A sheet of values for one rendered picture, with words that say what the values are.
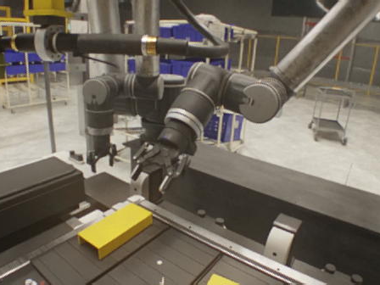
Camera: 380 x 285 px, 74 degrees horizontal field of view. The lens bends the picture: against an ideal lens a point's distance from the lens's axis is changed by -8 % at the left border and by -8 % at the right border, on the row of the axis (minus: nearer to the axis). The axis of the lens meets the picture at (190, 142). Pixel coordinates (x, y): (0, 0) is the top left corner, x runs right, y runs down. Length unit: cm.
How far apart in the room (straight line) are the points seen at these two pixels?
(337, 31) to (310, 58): 10
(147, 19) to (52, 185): 71
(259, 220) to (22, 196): 87
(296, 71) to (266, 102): 18
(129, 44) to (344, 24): 57
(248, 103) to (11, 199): 59
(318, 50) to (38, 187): 80
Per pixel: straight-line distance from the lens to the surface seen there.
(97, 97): 108
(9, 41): 79
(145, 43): 60
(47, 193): 69
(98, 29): 128
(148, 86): 117
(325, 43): 85
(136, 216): 65
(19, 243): 71
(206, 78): 75
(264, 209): 114
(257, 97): 71
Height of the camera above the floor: 141
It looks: 20 degrees down
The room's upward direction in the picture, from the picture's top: 4 degrees clockwise
